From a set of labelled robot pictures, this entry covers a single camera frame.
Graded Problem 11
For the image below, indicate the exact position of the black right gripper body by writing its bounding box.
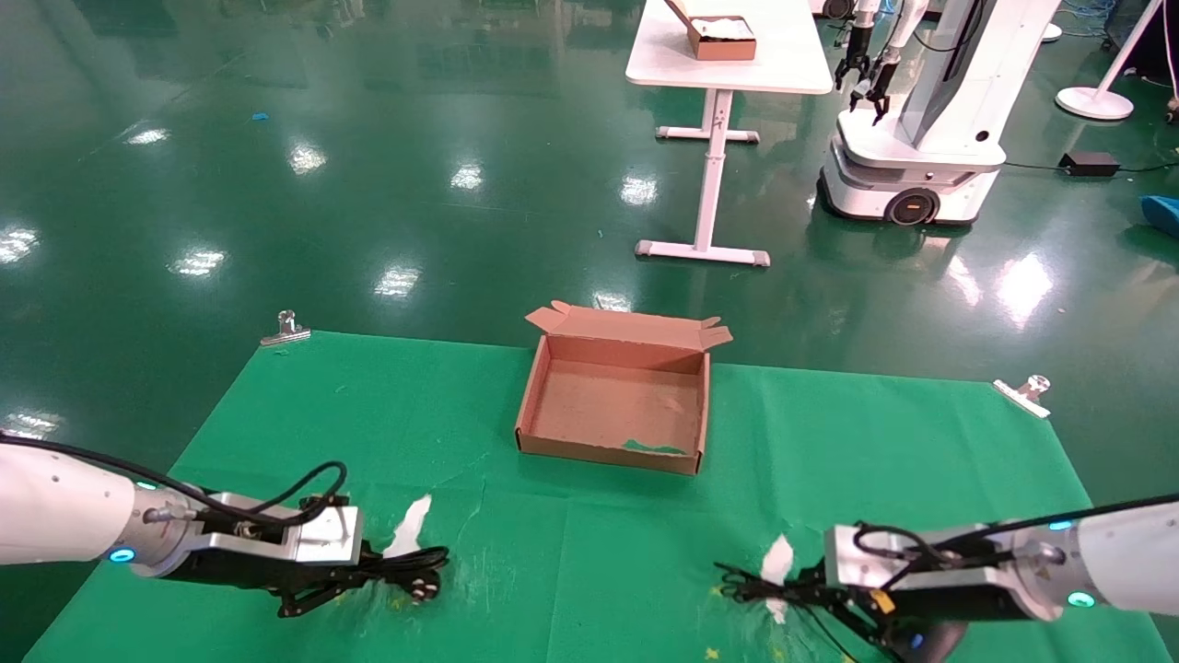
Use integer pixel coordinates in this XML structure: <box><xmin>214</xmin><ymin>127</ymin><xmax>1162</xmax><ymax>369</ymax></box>
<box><xmin>864</xmin><ymin>587</ymin><xmax>1019</xmax><ymax>663</ymax></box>

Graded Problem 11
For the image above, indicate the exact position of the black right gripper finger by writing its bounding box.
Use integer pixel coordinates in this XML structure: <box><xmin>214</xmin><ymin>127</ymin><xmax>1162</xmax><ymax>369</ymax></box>
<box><xmin>783</xmin><ymin>597</ymin><xmax>902</xmax><ymax>659</ymax></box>
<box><xmin>737</xmin><ymin>564</ymin><xmax>864</xmax><ymax>606</ymax></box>

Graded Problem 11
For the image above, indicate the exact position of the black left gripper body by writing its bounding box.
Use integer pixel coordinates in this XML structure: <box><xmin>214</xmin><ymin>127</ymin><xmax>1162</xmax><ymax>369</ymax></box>
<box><xmin>161</xmin><ymin>552</ymin><xmax>380</xmax><ymax>590</ymax></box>

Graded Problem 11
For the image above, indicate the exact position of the open brown cardboard box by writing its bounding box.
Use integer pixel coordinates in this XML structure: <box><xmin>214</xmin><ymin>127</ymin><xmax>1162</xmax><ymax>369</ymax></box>
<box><xmin>514</xmin><ymin>301</ymin><xmax>733</xmax><ymax>476</ymax></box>

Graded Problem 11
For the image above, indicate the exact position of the small brown cardboard box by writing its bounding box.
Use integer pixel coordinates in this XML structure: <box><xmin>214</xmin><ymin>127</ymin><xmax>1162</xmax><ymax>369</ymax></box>
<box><xmin>663</xmin><ymin>0</ymin><xmax>757</xmax><ymax>62</ymax></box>

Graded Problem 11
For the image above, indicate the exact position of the green tablecloth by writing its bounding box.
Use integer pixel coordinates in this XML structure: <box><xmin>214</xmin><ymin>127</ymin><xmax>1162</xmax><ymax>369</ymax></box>
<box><xmin>23</xmin><ymin>330</ymin><xmax>1171</xmax><ymax>663</ymax></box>

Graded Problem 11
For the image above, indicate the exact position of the silver metal table clip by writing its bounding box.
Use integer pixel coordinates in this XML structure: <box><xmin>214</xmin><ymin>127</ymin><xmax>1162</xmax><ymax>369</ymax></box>
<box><xmin>261</xmin><ymin>311</ymin><xmax>311</xmax><ymax>347</ymax></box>
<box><xmin>993</xmin><ymin>375</ymin><xmax>1051</xmax><ymax>418</ymax></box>

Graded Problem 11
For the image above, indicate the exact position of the blue object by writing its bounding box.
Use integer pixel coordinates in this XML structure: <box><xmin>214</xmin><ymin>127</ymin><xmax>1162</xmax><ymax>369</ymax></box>
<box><xmin>1140</xmin><ymin>195</ymin><xmax>1179</xmax><ymax>240</ymax></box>

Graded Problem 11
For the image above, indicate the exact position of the white wheeled robot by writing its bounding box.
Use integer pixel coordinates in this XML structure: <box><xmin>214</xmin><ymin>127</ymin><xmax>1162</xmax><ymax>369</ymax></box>
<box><xmin>818</xmin><ymin>0</ymin><xmax>1062</xmax><ymax>227</ymax></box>

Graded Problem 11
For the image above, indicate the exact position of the white desk with legs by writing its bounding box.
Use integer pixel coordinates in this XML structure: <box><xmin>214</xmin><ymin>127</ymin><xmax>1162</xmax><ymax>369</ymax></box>
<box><xmin>626</xmin><ymin>0</ymin><xmax>835</xmax><ymax>268</ymax></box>

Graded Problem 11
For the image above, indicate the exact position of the white floor stand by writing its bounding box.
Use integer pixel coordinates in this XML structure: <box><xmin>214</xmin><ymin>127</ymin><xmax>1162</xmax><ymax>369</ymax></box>
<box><xmin>1055</xmin><ymin>0</ymin><xmax>1163</xmax><ymax>121</ymax></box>

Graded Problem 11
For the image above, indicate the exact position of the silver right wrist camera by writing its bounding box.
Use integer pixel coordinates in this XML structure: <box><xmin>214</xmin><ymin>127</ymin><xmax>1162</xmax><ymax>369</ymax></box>
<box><xmin>824</xmin><ymin>525</ymin><xmax>1014</xmax><ymax>590</ymax></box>

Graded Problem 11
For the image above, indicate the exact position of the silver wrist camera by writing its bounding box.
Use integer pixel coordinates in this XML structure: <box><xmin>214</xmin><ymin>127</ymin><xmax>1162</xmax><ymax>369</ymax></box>
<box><xmin>824</xmin><ymin>525</ymin><xmax>1014</xmax><ymax>590</ymax></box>
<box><xmin>198</xmin><ymin>493</ymin><xmax>363</xmax><ymax>564</ymax></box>

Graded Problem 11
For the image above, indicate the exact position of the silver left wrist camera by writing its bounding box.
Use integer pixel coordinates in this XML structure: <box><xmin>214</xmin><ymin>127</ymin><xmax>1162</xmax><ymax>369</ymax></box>
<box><xmin>198</xmin><ymin>493</ymin><xmax>363</xmax><ymax>564</ymax></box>

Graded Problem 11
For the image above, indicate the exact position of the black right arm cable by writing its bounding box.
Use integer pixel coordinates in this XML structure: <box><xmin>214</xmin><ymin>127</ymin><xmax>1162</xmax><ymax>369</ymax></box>
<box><xmin>852</xmin><ymin>493</ymin><xmax>1179</xmax><ymax>564</ymax></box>

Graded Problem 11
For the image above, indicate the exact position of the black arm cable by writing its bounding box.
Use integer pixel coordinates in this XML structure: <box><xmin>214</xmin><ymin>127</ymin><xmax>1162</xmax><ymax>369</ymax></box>
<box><xmin>0</xmin><ymin>433</ymin><xmax>349</xmax><ymax>528</ymax></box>
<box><xmin>852</xmin><ymin>493</ymin><xmax>1179</xmax><ymax>564</ymax></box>

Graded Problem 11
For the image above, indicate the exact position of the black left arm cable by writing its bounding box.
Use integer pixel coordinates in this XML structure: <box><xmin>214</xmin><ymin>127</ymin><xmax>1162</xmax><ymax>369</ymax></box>
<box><xmin>0</xmin><ymin>433</ymin><xmax>349</xmax><ymax>528</ymax></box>

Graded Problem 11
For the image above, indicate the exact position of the thin black floor cable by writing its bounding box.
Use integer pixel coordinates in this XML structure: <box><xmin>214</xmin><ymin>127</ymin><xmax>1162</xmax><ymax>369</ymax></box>
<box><xmin>1002</xmin><ymin>161</ymin><xmax>1179</xmax><ymax>176</ymax></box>

